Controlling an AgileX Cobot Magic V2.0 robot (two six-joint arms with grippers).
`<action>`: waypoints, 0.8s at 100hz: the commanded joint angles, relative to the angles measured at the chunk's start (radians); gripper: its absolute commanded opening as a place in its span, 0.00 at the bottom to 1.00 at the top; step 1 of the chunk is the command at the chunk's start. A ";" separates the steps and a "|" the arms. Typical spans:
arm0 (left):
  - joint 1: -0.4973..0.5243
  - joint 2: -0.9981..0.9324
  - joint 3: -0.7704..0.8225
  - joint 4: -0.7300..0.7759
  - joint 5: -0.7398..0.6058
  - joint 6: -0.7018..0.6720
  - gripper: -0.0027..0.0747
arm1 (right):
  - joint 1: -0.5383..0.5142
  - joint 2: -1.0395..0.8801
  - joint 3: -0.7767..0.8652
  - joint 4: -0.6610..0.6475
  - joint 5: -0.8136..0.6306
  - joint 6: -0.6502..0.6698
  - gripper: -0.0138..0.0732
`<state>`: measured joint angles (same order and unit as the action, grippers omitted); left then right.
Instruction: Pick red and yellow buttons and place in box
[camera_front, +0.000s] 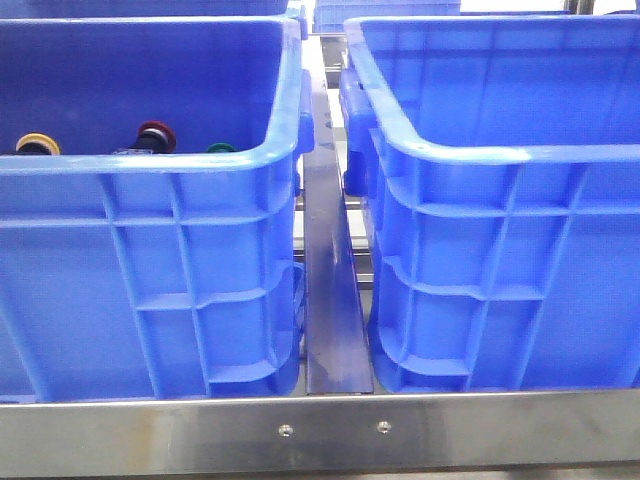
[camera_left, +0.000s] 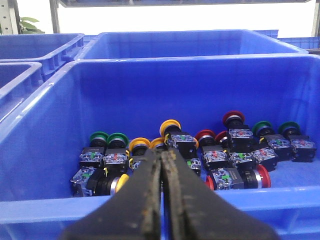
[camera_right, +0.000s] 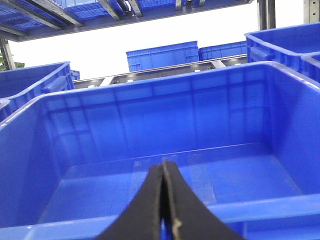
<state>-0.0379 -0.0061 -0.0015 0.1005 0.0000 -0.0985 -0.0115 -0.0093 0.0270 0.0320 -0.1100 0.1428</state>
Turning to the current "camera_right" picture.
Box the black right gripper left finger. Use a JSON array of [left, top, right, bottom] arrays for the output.
[[96, 164, 164, 240]]

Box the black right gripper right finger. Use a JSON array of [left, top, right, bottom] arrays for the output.
[[162, 158, 243, 240]]

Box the blue plastic crate right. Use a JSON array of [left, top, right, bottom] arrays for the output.
[[0, 61, 320, 240]]

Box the blue plastic crate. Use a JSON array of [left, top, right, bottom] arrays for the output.
[[0, 61, 75, 121], [0, 61, 320, 240]]

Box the distant blue crate left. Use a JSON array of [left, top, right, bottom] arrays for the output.
[[126, 41, 200, 72]]

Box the distant blue crate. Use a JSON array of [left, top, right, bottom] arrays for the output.
[[198, 41, 247, 61], [126, 41, 200, 72]]

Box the distant blue crate right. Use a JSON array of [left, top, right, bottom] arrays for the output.
[[198, 41, 247, 61]]

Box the blue plastic crate left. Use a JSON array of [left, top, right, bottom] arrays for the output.
[[0, 61, 75, 121]]

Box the blue crate right edge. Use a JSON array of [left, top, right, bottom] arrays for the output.
[[301, 51, 320, 83]]

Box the blue crate far right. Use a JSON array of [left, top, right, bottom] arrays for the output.
[[245, 22, 320, 73]]

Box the upper metal shelf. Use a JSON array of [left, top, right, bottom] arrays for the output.
[[0, 0, 251, 42]]

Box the metal roller rail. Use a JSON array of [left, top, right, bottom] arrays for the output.
[[73, 54, 248, 89]]

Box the metal shelf upright post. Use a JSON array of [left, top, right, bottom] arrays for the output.
[[257, 0, 276, 30]]

